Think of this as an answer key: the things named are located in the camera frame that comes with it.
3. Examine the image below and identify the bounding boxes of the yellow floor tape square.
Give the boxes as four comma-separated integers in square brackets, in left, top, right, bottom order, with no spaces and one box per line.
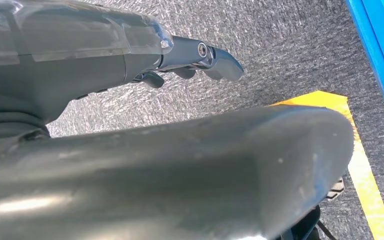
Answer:
[270,90,384,240]

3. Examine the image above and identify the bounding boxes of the grey ribbed base wheel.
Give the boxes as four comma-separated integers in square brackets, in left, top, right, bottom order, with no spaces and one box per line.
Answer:
[325,178,346,202]

